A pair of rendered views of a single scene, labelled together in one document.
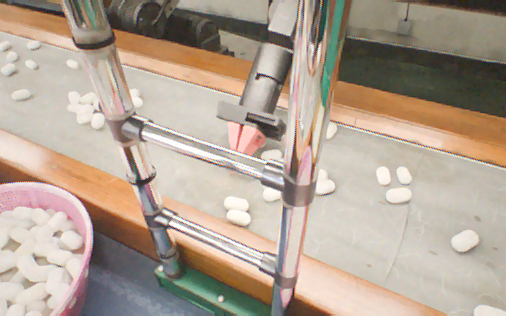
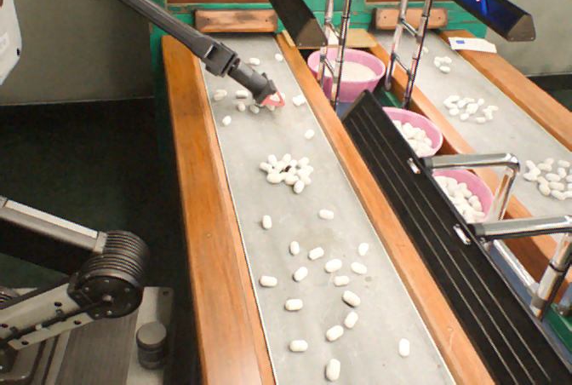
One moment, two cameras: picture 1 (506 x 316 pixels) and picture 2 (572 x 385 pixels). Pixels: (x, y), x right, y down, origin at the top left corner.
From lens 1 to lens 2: 1.81 m
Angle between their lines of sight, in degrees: 90
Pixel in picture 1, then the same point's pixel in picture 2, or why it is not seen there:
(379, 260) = (279, 75)
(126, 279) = not seen: hidden behind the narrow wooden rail
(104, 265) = not seen: hidden behind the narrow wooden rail
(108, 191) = (334, 124)
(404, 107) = (181, 74)
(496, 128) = (177, 54)
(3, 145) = (360, 170)
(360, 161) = (231, 85)
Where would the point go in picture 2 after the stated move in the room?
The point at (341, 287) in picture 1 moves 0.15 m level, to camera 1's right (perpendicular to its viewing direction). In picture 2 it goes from (302, 72) to (275, 56)
